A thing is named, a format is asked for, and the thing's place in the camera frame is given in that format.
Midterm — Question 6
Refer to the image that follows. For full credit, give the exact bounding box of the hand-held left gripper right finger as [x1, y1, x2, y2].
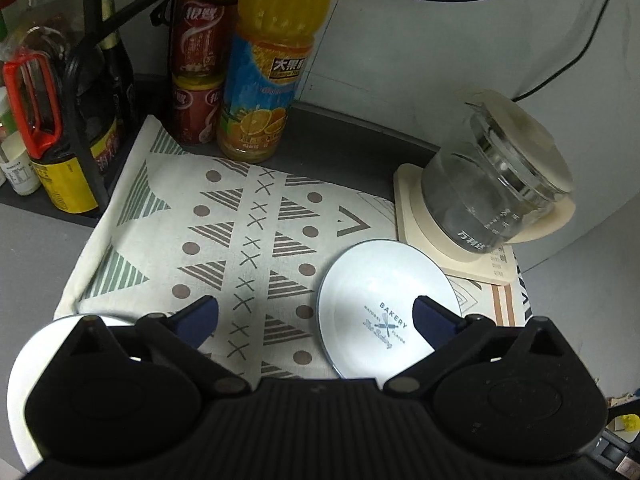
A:
[384, 296, 576, 400]

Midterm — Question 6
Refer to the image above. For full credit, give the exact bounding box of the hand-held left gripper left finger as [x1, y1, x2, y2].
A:
[65, 295, 252, 400]

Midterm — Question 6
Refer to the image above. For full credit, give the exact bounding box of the white deep plate with print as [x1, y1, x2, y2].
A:
[316, 238, 464, 381]

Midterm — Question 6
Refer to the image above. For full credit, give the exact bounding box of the large white rimmed plate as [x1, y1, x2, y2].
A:
[7, 313, 140, 472]

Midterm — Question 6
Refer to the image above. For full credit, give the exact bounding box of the cream kettle base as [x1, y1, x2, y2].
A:
[393, 162, 577, 284]

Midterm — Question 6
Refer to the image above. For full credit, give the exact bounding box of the patterned fringed cloth mat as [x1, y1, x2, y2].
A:
[54, 114, 537, 386]

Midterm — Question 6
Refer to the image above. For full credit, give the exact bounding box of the glass electric kettle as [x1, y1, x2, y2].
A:
[419, 88, 575, 257]

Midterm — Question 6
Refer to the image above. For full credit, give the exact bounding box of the black metal shelf rack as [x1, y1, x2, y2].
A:
[0, 0, 173, 229]

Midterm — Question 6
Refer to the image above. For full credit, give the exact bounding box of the red drink can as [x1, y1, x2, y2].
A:
[170, 72, 227, 147]
[167, 0, 239, 79]

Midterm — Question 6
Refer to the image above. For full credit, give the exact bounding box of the white capped small jar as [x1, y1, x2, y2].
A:
[0, 135, 42, 196]

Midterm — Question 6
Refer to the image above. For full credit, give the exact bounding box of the orange juice bottle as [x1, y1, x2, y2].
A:
[216, 0, 332, 164]

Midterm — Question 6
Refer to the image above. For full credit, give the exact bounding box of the dark bottle gold foil neck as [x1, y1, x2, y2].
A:
[99, 0, 139, 182]

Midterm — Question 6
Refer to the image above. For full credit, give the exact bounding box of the soy sauce bottle red handle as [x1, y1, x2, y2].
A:
[2, 25, 119, 217]

